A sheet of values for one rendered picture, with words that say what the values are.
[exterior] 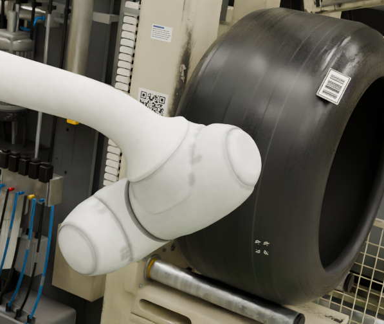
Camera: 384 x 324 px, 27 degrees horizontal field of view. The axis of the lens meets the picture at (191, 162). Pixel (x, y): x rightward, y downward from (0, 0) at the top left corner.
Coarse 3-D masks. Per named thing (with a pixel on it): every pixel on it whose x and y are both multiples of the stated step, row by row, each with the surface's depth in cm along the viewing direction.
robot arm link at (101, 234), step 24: (96, 192) 106; (120, 192) 103; (72, 216) 103; (96, 216) 102; (120, 216) 102; (72, 240) 102; (96, 240) 100; (120, 240) 102; (144, 240) 102; (168, 240) 103; (72, 264) 103; (96, 264) 101; (120, 264) 104
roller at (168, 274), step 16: (160, 272) 167; (176, 272) 166; (192, 272) 166; (176, 288) 166; (192, 288) 163; (208, 288) 162; (224, 288) 161; (224, 304) 160; (240, 304) 158; (256, 304) 157; (272, 304) 156; (256, 320) 158; (272, 320) 155; (288, 320) 153; (304, 320) 156
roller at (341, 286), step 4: (348, 276) 177; (352, 276) 178; (344, 280) 177; (348, 280) 177; (352, 280) 179; (340, 284) 177; (344, 284) 177; (348, 284) 176; (352, 284) 180; (336, 288) 178; (340, 288) 177; (344, 288) 177; (348, 288) 177
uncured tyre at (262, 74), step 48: (240, 48) 146; (288, 48) 143; (336, 48) 142; (192, 96) 145; (240, 96) 141; (288, 96) 137; (288, 144) 135; (336, 144) 140; (288, 192) 136; (336, 192) 187; (192, 240) 150; (240, 240) 143; (288, 240) 140; (336, 240) 182; (240, 288) 158; (288, 288) 148
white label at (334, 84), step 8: (328, 72) 138; (336, 72) 139; (328, 80) 138; (336, 80) 138; (344, 80) 138; (320, 88) 137; (328, 88) 137; (336, 88) 137; (344, 88) 137; (320, 96) 137; (328, 96) 136; (336, 96) 137; (336, 104) 136
